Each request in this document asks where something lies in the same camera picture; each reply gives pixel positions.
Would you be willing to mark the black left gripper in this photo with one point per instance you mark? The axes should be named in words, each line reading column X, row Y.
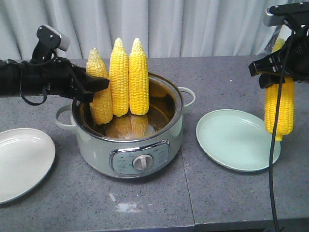
column 60, row 77

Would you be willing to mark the bright yellow corn cob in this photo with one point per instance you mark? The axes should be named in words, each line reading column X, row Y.
column 285, row 122

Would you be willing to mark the white round plate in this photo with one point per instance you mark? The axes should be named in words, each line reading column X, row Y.
column 26, row 157

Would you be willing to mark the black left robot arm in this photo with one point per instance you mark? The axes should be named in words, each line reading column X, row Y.
column 10, row 73

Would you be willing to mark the pale yellow corn cob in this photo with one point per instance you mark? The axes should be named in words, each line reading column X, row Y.
column 101, row 106

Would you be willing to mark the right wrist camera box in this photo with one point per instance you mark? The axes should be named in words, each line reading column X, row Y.
column 296, row 14

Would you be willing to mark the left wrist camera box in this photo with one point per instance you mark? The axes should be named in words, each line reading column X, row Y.
column 49, row 39

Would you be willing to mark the grey pleated curtain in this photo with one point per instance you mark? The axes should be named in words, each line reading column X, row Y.
column 166, row 28

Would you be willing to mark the mint green round plate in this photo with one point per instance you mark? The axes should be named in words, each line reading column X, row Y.
column 235, row 139

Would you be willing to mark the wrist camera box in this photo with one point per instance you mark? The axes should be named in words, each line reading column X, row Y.
column 49, row 39
column 296, row 14

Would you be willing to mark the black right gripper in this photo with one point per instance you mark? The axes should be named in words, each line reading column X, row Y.
column 296, row 66

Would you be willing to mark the pale green electric pot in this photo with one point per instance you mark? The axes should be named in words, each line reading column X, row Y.
column 133, row 146

